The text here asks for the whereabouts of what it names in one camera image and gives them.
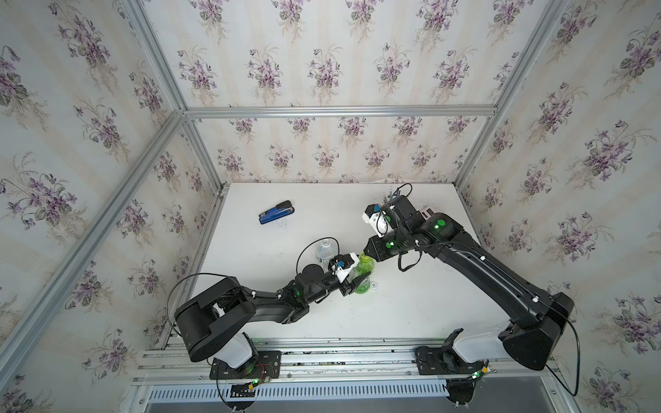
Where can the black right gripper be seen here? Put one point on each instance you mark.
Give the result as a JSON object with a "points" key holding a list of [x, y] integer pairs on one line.
{"points": [[373, 244]]}

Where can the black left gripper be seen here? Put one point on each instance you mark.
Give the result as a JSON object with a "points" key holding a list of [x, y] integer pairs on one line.
{"points": [[348, 291]]}

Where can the green plastic bottle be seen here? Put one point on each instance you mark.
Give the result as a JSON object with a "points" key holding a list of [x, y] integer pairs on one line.
{"points": [[362, 272]]}

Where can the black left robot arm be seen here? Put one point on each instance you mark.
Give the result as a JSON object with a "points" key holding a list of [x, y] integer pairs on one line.
{"points": [[211, 323]]}

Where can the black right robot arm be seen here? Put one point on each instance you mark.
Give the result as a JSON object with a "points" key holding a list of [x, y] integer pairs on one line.
{"points": [[537, 319]]}

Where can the clear plastic water bottle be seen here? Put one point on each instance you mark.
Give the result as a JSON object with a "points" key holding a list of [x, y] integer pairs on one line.
{"points": [[326, 249]]}

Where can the pens in pink cup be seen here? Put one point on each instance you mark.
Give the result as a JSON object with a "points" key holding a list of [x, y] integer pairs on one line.
{"points": [[390, 194]]}

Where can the pink calculator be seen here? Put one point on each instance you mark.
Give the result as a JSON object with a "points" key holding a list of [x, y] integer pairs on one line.
{"points": [[427, 211]]}

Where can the blue black stapler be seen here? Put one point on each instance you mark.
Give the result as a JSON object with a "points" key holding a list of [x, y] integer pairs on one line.
{"points": [[279, 211]]}

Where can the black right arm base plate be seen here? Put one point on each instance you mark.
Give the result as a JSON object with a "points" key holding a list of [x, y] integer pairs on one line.
{"points": [[444, 360]]}

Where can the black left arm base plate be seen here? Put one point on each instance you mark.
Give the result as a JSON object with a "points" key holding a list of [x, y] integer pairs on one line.
{"points": [[265, 365]]}

